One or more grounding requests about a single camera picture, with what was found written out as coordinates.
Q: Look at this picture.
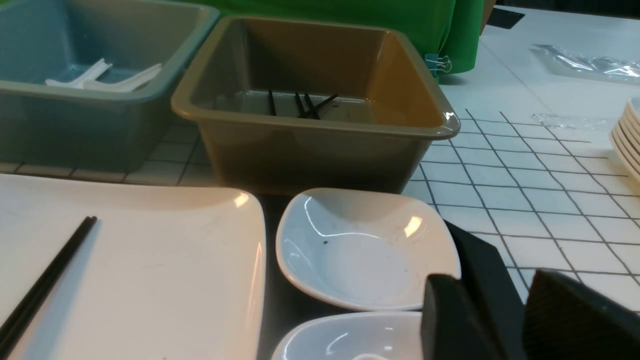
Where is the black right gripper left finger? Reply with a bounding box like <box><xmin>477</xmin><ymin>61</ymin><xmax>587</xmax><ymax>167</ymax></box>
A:
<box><xmin>420</xmin><ymin>274</ymin><xmax>505</xmax><ymax>360</ymax></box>

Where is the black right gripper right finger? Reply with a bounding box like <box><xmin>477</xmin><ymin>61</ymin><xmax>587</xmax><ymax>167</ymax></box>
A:
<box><xmin>522</xmin><ymin>270</ymin><xmax>640</xmax><ymax>360</ymax></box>

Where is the white bowl tray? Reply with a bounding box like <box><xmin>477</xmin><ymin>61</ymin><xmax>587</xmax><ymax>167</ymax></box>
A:
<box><xmin>271</xmin><ymin>311</ymin><xmax>423</xmax><ymax>360</ymax></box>
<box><xmin>275</xmin><ymin>187</ymin><xmax>462</xmax><ymax>312</ymax></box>

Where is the large white square plate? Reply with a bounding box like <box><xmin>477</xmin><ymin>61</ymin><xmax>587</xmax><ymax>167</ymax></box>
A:
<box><xmin>0</xmin><ymin>174</ymin><xmax>266</xmax><ymax>360</ymax></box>

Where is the black chopstick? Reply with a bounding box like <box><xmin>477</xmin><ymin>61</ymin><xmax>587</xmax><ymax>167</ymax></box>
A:
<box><xmin>294</xmin><ymin>92</ymin><xmax>306</xmax><ymax>119</ymax></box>
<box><xmin>297</xmin><ymin>94</ymin><xmax>338</xmax><ymax>119</ymax></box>
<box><xmin>267</xmin><ymin>89</ymin><xmax>277</xmax><ymax>117</ymax></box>
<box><xmin>304</xmin><ymin>92</ymin><xmax>320</xmax><ymax>120</ymax></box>
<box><xmin>0</xmin><ymin>217</ymin><xmax>98</xmax><ymax>357</ymax></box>
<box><xmin>0</xmin><ymin>215</ymin><xmax>94</xmax><ymax>346</ymax></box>

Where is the stack of white plates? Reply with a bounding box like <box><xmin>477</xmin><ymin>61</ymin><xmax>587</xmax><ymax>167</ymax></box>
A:
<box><xmin>609</xmin><ymin>96</ymin><xmax>640</xmax><ymax>182</ymax></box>

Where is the black chopstick in bin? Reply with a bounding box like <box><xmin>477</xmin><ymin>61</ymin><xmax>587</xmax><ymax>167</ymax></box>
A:
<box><xmin>297</xmin><ymin>94</ymin><xmax>338</xmax><ymax>119</ymax></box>
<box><xmin>267</xmin><ymin>89</ymin><xmax>277</xmax><ymax>117</ymax></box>
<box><xmin>304</xmin><ymin>92</ymin><xmax>320</xmax><ymax>120</ymax></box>
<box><xmin>294</xmin><ymin>92</ymin><xmax>306</xmax><ymax>119</ymax></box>

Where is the clear plastic bag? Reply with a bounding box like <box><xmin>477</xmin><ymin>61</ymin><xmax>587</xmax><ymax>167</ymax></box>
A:
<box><xmin>530</xmin><ymin>44</ymin><xmax>640</xmax><ymax>85</ymax></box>

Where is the binder clip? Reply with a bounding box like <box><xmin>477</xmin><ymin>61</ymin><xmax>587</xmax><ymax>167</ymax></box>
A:
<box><xmin>423</xmin><ymin>54</ymin><xmax>453</xmax><ymax>78</ymax></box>

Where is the brown plastic bin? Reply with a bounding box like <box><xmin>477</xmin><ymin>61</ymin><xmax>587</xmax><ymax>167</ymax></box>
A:
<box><xmin>171</xmin><ymin>15</ymin><xmax>461</xmax><ymax>195</ymax></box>

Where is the green backdrop cloth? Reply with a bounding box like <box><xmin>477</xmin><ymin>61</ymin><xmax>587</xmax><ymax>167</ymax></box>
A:
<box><xmin>202</xmin><ymin>0</ymin><xmax>486</xmax><ymax>75</ymax></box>

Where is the white spoon middle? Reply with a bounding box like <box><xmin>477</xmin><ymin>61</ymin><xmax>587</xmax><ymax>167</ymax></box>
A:
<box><xmin>81</xmin><ymin>63</ymin><xmax>162</xmax><ymax>93</ymax></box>

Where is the blue plastic bin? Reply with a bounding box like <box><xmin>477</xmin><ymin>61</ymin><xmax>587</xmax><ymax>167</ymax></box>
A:
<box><xmin>0</xmin><ymin>0</ymin><xmax>221</xmax><ymax>173</ymax></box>

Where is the white spoon small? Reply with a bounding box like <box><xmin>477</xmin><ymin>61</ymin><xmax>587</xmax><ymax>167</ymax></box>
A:
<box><xmin>45</xmin><ymin>58</ymin><xmax>113</xmax><ymax>89</ymax></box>

